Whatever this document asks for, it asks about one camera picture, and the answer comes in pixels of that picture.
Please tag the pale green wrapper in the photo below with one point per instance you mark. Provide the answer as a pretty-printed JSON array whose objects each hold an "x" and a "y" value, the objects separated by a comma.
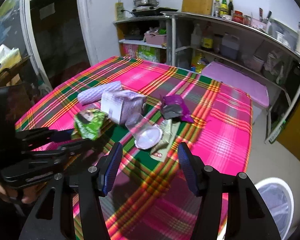
[{"x": 169, "y": 131}]

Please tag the pink plaid tablecloth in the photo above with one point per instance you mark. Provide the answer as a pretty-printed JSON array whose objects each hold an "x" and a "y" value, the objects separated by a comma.
[{"x": 150, "y": 198}]

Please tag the metal kitchen shelf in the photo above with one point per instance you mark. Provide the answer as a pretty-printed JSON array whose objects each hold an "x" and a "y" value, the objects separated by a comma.
[{"x": 260, "y": 57}]

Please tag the white purple box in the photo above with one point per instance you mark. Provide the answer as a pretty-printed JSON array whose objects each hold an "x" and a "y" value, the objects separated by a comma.
[{"x": 125, "y": 104}]

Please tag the clear plastic cup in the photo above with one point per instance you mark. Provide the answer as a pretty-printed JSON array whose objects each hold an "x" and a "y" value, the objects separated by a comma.
[{"x": 145, "y": 134}]

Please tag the lying purple foam net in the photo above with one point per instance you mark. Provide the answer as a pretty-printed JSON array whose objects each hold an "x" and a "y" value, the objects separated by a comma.
[{"x": 94, "y": 94}]

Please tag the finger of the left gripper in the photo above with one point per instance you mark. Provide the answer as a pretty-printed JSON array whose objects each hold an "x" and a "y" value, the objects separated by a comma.
[
  {"x": 70, "y": 149},
  {"x": 44, "y": 134}
]

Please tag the pink basket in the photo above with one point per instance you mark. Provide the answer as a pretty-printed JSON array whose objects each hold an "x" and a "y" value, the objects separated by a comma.
[{"x": 155, "y": 39}]

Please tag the wooden side shelf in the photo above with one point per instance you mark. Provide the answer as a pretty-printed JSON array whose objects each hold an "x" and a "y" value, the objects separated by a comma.
[{"x": 131, "y": 38}]

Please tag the pink lid storage box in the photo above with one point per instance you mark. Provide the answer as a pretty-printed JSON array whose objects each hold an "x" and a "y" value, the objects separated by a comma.
[{"x": 223, "y": 73}]

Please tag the person left hand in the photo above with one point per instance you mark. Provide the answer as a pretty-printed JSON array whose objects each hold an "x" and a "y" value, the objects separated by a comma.
[{"x": 30, "y": 193}]

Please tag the purple jug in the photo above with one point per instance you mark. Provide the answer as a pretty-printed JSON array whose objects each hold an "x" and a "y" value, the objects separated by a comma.
[{"x": 229, "y": 46}]

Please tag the green oil bottle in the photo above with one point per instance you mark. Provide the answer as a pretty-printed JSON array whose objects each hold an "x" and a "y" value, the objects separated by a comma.
[{"x": 223, "y": 9}]

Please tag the induction cooker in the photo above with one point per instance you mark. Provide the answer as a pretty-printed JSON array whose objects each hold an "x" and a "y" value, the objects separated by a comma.
[{"x": 144, "y": 11}]

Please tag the dark sauce bottle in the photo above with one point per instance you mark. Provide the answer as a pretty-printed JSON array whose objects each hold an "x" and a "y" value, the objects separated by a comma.
[{"x": 230, "y": 8}]

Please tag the green snack bag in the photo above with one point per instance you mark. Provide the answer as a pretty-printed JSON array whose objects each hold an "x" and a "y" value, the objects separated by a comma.
[{"x": 88, "y": 123}]

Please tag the yellow power strip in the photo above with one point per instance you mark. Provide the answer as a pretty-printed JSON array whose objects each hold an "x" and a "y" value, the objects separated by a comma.
[{"x": 119, "y": 11}]

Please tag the red jar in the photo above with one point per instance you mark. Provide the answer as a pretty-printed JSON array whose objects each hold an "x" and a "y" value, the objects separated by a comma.
[{"x": 238, "y": 17}]

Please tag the steel pot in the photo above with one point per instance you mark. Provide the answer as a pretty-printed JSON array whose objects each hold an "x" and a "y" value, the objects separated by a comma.
[{"x": 139, "y": 3}]

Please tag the purple foil wrapper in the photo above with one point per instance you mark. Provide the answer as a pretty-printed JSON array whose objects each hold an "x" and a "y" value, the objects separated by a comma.
[{"x": 173, "y": 106}]

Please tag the white round trash bin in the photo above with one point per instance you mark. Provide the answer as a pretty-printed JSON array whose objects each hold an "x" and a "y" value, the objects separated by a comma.
[{"x": 278, "y": 197}]

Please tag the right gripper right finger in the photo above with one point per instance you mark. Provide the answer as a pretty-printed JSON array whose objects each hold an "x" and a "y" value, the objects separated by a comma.
[{"x": 192, "y": 167}]

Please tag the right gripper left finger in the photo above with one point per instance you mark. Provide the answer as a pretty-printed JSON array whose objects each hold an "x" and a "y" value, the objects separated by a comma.
[{"x": 108, "y": 167}]

